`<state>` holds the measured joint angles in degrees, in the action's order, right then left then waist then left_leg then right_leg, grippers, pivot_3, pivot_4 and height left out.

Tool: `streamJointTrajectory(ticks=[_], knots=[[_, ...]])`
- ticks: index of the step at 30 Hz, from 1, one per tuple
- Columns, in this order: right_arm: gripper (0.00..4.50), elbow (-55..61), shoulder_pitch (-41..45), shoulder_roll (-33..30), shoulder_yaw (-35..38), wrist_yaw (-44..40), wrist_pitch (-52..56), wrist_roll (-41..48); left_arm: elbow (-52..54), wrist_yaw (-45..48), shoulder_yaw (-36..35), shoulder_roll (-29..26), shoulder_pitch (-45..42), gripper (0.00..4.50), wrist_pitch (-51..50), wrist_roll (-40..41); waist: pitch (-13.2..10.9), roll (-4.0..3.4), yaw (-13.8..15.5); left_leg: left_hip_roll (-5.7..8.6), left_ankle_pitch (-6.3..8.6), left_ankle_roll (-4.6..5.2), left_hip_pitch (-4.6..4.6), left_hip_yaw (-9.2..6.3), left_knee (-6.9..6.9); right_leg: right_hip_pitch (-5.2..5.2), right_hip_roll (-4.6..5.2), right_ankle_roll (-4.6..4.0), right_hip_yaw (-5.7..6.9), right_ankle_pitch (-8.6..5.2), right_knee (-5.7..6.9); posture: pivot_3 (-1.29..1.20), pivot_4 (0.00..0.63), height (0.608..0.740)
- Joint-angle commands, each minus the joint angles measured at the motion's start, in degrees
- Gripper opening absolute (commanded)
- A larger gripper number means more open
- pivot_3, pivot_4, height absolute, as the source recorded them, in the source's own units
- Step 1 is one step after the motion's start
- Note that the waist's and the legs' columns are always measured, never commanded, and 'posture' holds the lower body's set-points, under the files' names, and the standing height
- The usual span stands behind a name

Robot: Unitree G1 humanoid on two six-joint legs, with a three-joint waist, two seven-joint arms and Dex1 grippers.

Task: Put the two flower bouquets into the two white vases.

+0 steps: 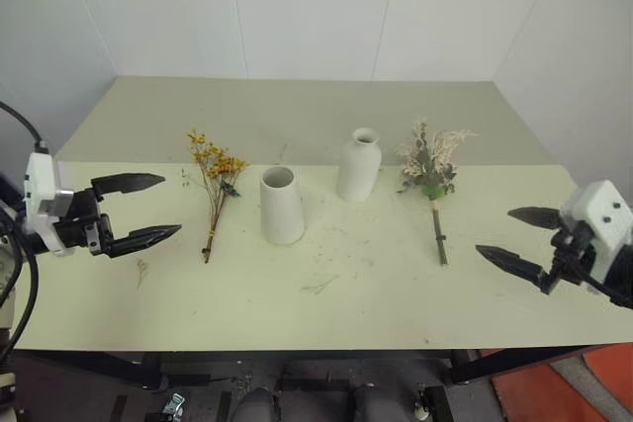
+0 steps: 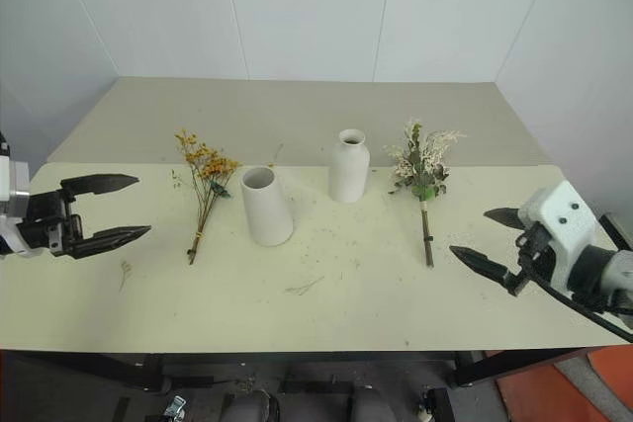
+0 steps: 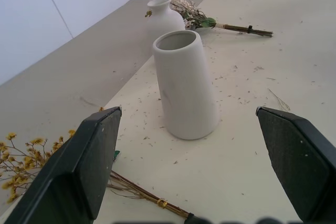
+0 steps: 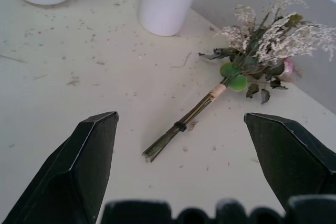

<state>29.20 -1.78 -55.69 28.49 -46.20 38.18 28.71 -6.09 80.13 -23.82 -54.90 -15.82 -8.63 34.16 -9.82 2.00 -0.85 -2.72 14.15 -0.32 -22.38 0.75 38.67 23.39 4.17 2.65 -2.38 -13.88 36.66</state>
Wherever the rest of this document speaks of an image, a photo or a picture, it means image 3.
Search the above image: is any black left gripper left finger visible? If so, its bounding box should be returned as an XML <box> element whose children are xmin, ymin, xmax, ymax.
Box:
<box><xmin>4</xmin><ymin>106</ymin><xmax>123</xmax><ymax>224</ymax></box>

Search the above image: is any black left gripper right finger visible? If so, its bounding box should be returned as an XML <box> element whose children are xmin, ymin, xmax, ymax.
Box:
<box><xmin>256</xmin><ymin>106</ymin><xmax>336</xmax><ymax>223</ymax></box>

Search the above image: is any tall white conical vase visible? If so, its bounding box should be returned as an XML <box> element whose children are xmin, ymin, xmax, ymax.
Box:
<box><xmin>152</xmin><ymin>30</ymin><xmax>221</xmax><ymax>141</ymax></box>

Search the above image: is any round white narrow-neck vase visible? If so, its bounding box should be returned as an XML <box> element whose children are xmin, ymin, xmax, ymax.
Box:
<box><xmin>145</xmin><ymin>0</ymin><xmax>186</xmax><ymax>58</ymax></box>

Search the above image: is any yellow dried flower bouquet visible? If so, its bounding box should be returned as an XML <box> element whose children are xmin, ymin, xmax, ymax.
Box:
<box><xmin>0</xmin><ymin>106</ymin><xmax>202</xmax><ymax>224</ymax></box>

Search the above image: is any thin loose dried twig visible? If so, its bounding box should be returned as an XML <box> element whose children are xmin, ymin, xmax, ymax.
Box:
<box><xmin>267</xmin><ymin>88</ymin><xmax>291</xmax><ymax>112</ymax></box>

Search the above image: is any white paper table mat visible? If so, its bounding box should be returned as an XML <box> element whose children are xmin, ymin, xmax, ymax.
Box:
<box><xmin>98</xmin><ymin>0</ymin><xmax>336</xmax><ymax>224</ymax></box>

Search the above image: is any white dried flower bouquet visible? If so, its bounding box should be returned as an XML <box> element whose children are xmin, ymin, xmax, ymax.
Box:
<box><xmin>144</xmin><ymin>0</ymin><xmax>274</xmax><ymax>38</ymax></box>

